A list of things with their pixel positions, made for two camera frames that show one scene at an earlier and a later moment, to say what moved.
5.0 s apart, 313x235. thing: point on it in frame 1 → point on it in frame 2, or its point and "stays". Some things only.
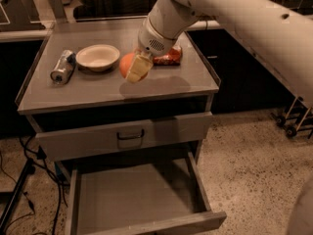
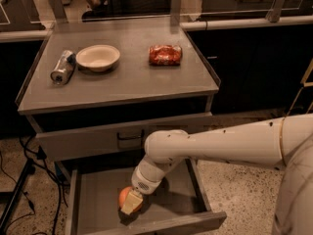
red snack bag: x=168 y=58 stays
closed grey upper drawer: x=111 y=139 stays
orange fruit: x=125 y=65 → x=123 y=196
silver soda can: x=64 y=68 stays
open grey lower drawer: x=139 y=197 stays
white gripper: x=154 y=42 → x=142 y=181
